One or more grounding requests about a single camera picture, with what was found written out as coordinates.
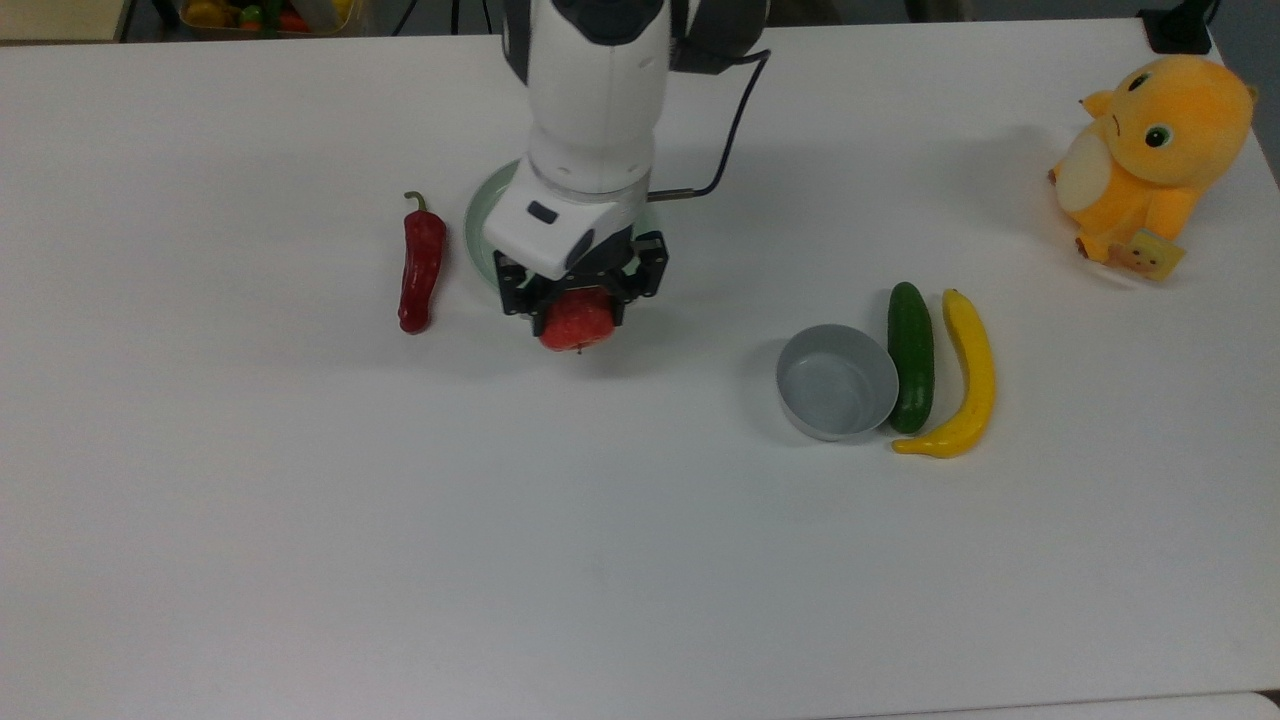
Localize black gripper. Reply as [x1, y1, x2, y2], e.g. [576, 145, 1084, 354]
[494, 231, 670, 337]

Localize red apple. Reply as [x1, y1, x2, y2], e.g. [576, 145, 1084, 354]
[538, 288, 618, 354]

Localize pale green plate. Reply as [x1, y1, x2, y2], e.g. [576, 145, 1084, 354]
[463, 158, 663, 306]

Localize red chili pepper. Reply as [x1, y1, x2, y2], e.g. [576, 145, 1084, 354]
[397, 191, 448, 335]

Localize grey round bowl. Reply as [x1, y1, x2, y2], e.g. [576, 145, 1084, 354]
[776, 323, 900, 443]

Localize green cucumber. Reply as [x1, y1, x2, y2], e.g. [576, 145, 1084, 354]
[887, 281, 936, 435]

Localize clear box of toy food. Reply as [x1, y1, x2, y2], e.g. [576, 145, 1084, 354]
[178, 0, 363, 39]

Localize yellow banana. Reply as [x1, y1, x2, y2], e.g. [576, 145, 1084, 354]
[891, 289, 998, 460]

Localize beige wooden board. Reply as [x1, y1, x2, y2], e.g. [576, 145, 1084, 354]
[0, 0, 136, 44]

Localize orange plush toy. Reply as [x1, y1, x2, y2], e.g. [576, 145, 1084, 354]
[1047, 54, 1259, 284]

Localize black stand base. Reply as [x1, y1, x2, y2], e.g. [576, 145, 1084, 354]
[1139, 0, 1217, 56]

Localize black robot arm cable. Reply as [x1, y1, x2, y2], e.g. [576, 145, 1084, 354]
[648, 48, 773, 201]

